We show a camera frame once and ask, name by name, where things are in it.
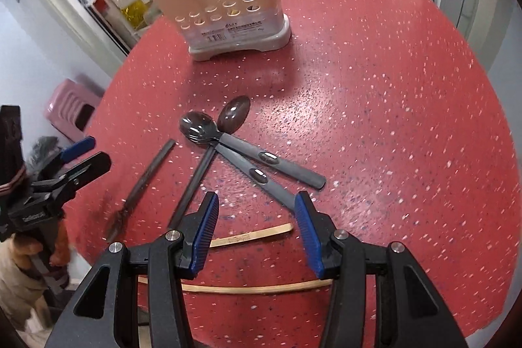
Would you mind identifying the person's left forearm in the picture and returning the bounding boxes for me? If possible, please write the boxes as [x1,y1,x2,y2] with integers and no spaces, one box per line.
[0,250,72,338]

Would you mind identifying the person's left hand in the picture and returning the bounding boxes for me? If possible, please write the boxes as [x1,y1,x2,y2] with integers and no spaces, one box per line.
[12,219,70,265]

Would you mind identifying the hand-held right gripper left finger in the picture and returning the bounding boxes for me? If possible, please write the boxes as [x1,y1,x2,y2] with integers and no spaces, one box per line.
[45,192,220,348]

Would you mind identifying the plain bamboo chopstick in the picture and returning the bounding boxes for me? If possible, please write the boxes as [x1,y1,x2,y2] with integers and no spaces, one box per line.
[138,276,334,295]
[209,223,294,248]

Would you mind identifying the clear grey plastic spork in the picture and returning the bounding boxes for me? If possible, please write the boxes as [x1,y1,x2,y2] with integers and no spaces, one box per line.
[179,111,327,191]

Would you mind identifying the yellow oil bottle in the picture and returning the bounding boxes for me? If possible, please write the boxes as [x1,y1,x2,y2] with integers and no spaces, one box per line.
[121,0,152,30]

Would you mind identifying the clear grey plastic spoon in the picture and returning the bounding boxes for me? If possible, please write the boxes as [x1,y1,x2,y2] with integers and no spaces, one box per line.
[215,94,296,212]

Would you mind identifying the dark wooden chopstick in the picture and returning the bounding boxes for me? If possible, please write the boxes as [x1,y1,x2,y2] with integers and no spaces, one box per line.
[166,146,218,230]
[105,139,177,243]

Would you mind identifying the pink plastic stool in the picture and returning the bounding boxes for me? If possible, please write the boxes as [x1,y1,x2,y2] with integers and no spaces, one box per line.
[45,78,103,144]

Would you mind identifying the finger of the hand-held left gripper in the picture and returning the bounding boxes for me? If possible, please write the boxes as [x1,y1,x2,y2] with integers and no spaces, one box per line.
[61,136,96,163]
[53,151,112,202]

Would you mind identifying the grey fuzzy cloth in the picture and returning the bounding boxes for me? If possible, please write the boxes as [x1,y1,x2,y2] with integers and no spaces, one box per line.
[25,135,63,174]

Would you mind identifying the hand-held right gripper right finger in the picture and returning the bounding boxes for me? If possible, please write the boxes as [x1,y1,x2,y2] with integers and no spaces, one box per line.
[294,192,468,348]

